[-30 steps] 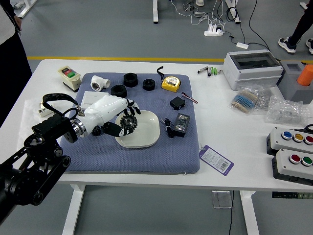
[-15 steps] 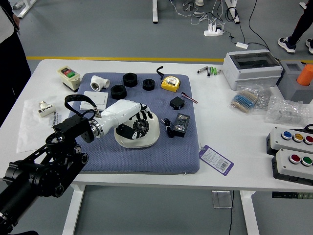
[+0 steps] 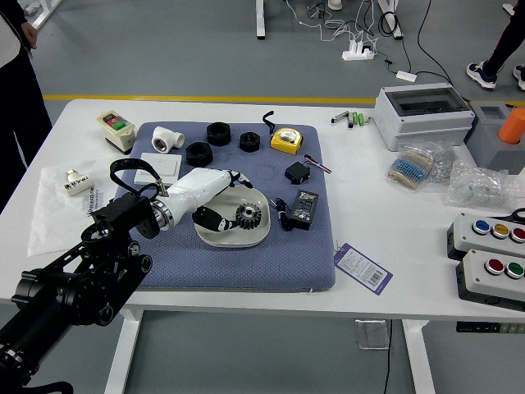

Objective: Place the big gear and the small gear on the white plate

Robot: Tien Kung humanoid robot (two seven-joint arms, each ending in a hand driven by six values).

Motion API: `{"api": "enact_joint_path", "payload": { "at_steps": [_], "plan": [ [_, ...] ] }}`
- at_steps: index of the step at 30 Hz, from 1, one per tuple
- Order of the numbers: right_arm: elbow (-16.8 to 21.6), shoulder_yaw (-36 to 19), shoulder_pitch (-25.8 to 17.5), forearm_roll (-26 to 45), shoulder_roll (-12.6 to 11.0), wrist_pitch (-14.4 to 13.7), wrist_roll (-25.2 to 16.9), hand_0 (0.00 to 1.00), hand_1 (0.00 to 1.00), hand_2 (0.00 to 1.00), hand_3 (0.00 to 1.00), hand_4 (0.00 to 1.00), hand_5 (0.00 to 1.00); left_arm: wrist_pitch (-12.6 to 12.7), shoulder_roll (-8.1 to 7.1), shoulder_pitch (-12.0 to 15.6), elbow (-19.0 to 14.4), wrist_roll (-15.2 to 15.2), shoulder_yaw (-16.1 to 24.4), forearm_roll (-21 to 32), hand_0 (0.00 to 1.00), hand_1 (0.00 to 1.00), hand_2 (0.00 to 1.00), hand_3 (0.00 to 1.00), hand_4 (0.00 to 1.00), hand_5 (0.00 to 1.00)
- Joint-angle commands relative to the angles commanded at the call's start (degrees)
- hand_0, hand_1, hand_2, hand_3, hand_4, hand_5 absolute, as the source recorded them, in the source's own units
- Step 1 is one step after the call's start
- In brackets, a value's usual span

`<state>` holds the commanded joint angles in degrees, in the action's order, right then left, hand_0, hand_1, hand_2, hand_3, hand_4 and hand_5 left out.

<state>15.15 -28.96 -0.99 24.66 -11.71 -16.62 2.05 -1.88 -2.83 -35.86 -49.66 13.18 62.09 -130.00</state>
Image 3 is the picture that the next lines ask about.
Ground black digital power adapter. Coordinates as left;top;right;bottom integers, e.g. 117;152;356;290
269;189;320;231

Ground large black hex nut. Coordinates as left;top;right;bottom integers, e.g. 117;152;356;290
185;141;212;167
206;121;232;147

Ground three-button control box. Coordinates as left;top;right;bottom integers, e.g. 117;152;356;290
446;212;525;263

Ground small black hex nut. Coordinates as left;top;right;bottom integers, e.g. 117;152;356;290
239;131;261;153

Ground blue-grey cushion mat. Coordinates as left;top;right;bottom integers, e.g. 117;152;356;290
116;121;337;293

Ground silver box under table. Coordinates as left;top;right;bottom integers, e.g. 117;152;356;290
354;318;390;350

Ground beige red-green switch box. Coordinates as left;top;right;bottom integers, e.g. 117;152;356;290
96;110;136;156

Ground white wall switch plate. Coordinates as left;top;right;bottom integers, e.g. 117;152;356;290
134;152;183;186

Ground clear bubble wrap bag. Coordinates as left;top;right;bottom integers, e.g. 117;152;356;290
445;159;525;214

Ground white background table leg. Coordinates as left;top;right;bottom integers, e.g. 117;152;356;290
254;0;267;41
30;0;62;30
377;0;405;41

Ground orange cylinder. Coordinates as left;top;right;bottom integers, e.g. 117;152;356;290
497;107;525;145

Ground black table control panel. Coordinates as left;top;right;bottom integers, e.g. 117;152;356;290
455;321;525;334

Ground grey block holder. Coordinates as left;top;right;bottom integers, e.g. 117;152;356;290
463;100;525;176

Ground white floor cables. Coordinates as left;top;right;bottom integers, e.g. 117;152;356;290
285;0;381;44

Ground purple barcode tag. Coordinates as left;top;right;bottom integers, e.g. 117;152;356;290
332;242;394;296

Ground grey distribution box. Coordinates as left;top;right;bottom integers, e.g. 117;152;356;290
372;83;476;152

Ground person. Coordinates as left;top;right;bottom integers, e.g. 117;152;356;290
465;0;525;91
0;0;53;214

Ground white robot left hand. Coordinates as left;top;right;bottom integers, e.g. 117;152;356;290
166;167;254;233

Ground white pipe tee fitting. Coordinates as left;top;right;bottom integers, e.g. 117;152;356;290
150;126;185;153

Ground black floor cable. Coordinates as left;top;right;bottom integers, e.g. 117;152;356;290
379;0;467;102

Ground clear plastic bag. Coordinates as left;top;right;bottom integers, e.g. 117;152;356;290
27;166;108;258

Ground two-button control box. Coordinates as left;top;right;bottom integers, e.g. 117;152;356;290
454;249;525;311

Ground white power strip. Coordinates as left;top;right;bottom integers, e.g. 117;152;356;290
342;39;377;62

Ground bag of blue resistors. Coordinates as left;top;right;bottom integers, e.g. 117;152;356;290
383;141;454;192

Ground black servo with wires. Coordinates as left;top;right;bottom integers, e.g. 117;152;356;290
285;154;332;186

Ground white square dish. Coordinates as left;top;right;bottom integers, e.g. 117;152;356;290
192;185;272;249

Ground yellow tape measure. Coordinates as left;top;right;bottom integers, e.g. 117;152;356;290
262;110;304;155

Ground large black gear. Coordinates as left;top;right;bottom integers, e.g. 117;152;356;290
234;203;263;231

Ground small white labelled block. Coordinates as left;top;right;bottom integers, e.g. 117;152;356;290
64;167;94;197

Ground black scissors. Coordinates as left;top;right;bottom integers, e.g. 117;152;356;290
490;208;525;225

